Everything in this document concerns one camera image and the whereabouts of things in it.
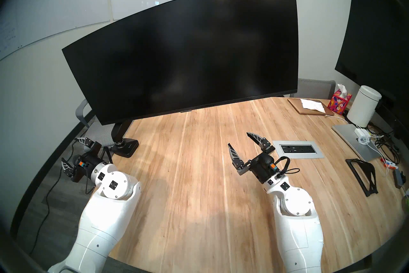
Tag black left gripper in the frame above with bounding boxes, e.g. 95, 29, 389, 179
61, 137, 103, 183

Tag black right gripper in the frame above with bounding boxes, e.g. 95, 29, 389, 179
228, 131, 282, 185

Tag large curved black monitor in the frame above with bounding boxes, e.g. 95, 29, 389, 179
62, 0, 299, 126

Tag grey mesh office chair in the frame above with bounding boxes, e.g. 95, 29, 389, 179
75, 99, 117, 148

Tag grey fabric chair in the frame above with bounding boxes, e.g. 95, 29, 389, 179
289, 78, 336, 100

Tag silver table outlet panel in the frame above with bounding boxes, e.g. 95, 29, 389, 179
272, 140, 325, 159

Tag brown leather pad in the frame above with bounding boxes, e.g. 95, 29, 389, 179
287, 98, 335, 116

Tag white paper sheet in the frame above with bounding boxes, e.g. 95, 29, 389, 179
300, 99, 326, 113

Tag silver laptop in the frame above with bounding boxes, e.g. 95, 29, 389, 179
331, 124, 389, 162

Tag colourful floral tissue box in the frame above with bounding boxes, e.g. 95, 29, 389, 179
328, 84, 352, 115

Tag white power adapter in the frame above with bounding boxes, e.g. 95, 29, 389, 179
354, 128, 371, 145

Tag black laptop stand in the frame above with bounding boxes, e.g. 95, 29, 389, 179
345, 158, 379, 197

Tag white cylindrical container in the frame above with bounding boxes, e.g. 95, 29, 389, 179
347, 85, 382, 127

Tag grey adapter dongle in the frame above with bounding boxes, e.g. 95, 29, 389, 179
394, 168, 407, 189

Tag whiteboard with handwriting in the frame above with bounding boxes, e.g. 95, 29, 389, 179
0, 0, 111, 62

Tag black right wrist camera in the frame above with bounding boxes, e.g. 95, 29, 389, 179
257, 153, 278, 172

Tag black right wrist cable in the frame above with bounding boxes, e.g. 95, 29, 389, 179
275, 157, 301, 177

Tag black floor cable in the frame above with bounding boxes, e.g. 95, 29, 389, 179
29, 141, 79, 255

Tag white adapter cable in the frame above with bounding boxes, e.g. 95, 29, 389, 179
358, 136, 390, 177

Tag black cable bundle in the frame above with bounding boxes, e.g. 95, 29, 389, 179
367, 122, 401, 164

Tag flat black wall screen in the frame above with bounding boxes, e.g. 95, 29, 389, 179
335, 0, 409, 138

